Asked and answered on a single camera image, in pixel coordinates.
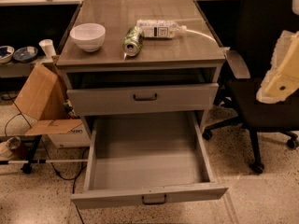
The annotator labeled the grey drawer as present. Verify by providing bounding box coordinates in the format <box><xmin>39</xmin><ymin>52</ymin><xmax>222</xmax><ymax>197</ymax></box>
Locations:
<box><xmin>71</xmin><ymin>112</ymin><xmax>228</xmax><ymax>209</ymax></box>
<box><xmin>67</xmin><ymin>83</ymin><xmax>218</xmax><ymax>116</ymax></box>

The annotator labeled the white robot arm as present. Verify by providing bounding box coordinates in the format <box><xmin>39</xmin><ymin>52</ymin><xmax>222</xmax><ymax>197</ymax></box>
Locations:
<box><xmin>256</xmin><ymin>0</ymin><xmax>299</xmax><ymax>104</ymax></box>

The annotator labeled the grey top drawer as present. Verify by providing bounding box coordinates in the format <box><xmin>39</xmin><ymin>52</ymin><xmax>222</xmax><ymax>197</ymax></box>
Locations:
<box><xmin>67</xmin><ymin>83</ymin><xmax>218</xmax><ymax>116</ymax></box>

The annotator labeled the grey drawer cabinet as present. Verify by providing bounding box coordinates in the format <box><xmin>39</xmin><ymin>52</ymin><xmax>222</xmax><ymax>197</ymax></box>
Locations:
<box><xmin>57</xmin><ymin>0</ymin><xmax>225</xmax><ymax>131</ymax></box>

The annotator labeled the black office chair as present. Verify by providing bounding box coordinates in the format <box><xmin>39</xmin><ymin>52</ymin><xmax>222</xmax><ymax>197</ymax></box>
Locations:
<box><xmin>203</xmin><ymin>0</ymin><xmax>299</xmax><ymax>174</ymax></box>

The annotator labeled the green soda can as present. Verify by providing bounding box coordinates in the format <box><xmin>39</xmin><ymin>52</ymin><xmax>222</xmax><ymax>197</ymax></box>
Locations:
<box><xmin>122</xmin><ymin>26</ymin><xmax>144</xmax><ymax>57</ymax></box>

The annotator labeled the white ceramic bowl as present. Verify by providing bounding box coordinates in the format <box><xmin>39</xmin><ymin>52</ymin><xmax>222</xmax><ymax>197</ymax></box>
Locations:
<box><xmin>70</xmin><ymin>23</ymin><xmax>106</xmax><ymax>52</ymax></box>

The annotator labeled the white box on floor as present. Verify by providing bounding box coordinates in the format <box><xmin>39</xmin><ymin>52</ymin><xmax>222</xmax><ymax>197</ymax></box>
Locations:
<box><xmin>49</xmin><ymin>124</ymin><xmax>90</xmax><ymax>148</ymax></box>

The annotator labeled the white paper cup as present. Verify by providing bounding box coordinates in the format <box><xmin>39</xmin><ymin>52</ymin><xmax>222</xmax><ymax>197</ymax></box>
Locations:
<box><xmin>39</xmin><ymin>39</ymin><xmax>56</xmax><ymax>59</ymax></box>

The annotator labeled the open cardboard box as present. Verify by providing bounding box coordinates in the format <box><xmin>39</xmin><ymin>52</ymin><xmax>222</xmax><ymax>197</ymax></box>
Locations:
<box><xmin>14</xmin><ymin>63</ymin><xmax>82</xmax><ymax>136</ymax></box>

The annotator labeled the blue patterned bowl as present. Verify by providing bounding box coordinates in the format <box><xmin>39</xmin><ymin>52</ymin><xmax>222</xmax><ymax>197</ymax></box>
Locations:
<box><xmin>13</xmin><ymin>46</ymin><xmax>38</xmax><ymax>63</ymax></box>

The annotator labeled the low grey shelf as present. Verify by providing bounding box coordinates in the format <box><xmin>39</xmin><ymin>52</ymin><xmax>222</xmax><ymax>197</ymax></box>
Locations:
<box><xmin>0</xmin><ymin>56</ymin><xmax>58</xmax><ymax>78</ymax></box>

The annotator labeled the black and white stand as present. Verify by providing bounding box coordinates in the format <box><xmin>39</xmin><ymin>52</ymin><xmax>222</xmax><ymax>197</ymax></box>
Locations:
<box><xmin>0</xmin><ymin>135</ymin><xmax>88</xmax><ymax>174</ymax></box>

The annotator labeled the blue white bowl left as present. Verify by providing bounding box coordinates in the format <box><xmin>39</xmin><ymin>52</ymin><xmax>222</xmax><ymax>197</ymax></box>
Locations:
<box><xmin>0</xmin><ymin>46</ymin><xmax>15</xmax><ymax>63</ymax></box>

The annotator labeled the black floor cable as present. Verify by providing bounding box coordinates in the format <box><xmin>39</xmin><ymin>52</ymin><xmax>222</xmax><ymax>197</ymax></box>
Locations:
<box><xmin>3</xmin><ymin>91</ymin><xmax>92</xmax><ymax>224</ymax></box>

